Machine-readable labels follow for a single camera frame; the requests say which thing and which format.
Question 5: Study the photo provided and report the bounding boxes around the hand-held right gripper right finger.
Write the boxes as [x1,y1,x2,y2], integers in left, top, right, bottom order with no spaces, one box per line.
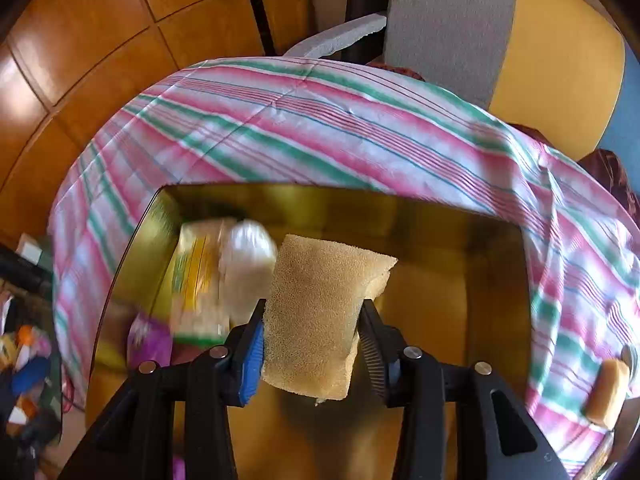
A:
[359,299,571,480]

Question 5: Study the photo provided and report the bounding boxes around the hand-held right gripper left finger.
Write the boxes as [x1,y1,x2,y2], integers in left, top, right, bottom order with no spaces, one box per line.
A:
[60,299,266,480]

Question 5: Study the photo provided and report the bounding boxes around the yellow sponge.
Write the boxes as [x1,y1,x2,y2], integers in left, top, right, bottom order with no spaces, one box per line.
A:
[261,233,399,402]

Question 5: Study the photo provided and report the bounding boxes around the gold metal tin box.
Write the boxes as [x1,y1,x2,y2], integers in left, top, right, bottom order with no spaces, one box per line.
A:
[85,183,533,480]

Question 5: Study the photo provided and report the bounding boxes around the green label bread packet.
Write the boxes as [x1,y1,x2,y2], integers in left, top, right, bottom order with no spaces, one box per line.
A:
[172,219,237,342]

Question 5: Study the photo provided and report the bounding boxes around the white plastic wrapped item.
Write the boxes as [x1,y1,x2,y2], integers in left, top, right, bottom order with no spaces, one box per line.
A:
[221,219,279,322]

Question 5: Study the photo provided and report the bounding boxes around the purple snack packet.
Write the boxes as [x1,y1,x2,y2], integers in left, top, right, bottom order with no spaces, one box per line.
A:
[127,310,176,367]

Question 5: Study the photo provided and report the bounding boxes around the blue object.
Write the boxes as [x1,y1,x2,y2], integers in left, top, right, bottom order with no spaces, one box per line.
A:
[12,357,51,396]

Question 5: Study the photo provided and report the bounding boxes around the striped pink green tablecloth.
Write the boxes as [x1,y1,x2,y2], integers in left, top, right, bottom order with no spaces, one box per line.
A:
[47,56,640,476]

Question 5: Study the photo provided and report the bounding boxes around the dark red cloth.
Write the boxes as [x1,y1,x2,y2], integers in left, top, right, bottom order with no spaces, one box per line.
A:
[577,149,633,211]

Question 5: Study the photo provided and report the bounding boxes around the white foam piece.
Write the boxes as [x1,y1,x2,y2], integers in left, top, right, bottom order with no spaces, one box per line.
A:
[282,11,388,59]

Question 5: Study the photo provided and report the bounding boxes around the wooden panel cabinet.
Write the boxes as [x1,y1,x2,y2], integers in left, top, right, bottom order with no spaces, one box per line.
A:
[0,0,321,251]

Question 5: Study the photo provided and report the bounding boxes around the grey yellow blue chair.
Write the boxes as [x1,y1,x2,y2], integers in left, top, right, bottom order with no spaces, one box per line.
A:
[385,0,640,176]

